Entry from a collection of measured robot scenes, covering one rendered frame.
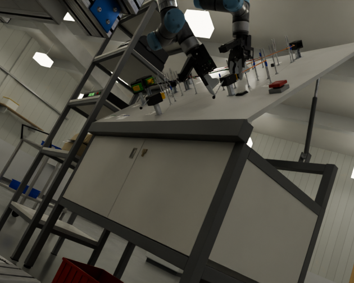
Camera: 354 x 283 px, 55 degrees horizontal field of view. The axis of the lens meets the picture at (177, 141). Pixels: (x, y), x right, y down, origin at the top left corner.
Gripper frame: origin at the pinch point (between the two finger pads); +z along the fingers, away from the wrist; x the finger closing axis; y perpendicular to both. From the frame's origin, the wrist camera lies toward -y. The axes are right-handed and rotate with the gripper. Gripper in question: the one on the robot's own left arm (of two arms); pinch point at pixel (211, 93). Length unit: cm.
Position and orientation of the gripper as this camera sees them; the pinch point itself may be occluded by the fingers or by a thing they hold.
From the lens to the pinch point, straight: 146.5
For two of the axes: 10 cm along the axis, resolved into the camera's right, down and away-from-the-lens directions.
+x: 2.3, -1.1, 9.7
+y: 8.4, -4.8, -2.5
